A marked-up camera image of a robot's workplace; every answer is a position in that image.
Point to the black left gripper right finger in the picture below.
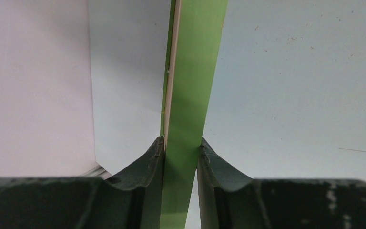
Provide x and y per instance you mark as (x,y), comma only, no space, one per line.
(229,199)

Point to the wooden picture frame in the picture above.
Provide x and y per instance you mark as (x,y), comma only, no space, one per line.
(195,41)

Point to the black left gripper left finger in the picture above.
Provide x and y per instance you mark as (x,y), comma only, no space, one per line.
(130,199)

